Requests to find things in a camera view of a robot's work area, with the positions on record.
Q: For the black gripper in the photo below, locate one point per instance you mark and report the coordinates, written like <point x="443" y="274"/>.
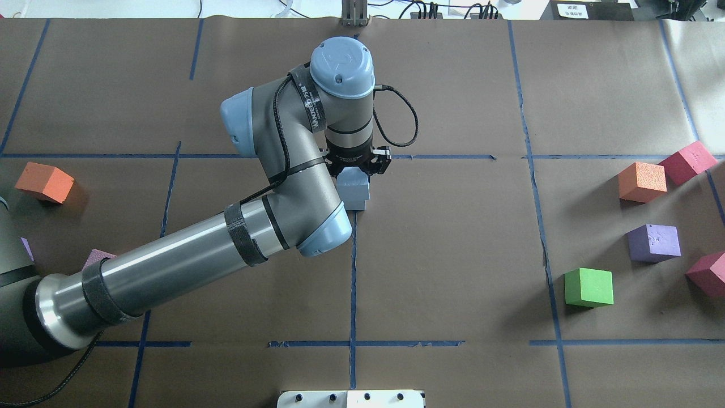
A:
<point x="349" y="155"/>

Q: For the light blue foam block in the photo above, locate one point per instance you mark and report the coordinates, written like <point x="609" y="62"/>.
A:
<point x="355" y="204"/>

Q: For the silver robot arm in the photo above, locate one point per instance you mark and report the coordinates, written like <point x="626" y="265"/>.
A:
<point x="302" y="129"/>

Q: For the black power box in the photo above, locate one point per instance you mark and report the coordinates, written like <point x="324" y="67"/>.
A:
<point x="587" y="10"/>

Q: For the green foam block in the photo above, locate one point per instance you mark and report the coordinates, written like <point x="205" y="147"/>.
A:
<point x="589" y="288"/>

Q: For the orange foam block right side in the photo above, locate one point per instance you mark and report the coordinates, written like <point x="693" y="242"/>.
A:
<point x="642" y="182"/>

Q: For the orange foam block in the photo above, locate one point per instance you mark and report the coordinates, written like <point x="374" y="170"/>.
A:
<point x="45" y="182"/>
<point x="642" y="182"/>

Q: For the purple foam block right side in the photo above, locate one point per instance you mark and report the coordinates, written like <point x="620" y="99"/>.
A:
<point x="653" y="243"/>

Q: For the purple foam block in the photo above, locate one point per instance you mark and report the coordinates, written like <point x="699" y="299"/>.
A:
<point x="653" y="243"/>
<point x="27" y="248"/>

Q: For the pink foam block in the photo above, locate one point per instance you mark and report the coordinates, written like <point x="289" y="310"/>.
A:
<point x="97" y="255"/>

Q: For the red foam block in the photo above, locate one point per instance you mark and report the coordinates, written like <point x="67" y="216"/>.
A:
<point x="688" y="162"/>
<point x="708" y="275"/>

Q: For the orange foam block left side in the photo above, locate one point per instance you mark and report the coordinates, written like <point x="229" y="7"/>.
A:
<point x="45" y="182"/>

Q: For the purple foam block left side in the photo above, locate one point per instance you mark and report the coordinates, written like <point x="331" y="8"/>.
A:
<point x="27" y="248"/>

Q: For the aluminium frame post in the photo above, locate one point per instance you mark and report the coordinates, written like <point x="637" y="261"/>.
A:
<point x="354" y="13"/>

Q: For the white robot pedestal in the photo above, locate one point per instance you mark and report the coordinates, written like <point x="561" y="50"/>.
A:
<point x="352" y="398"/>

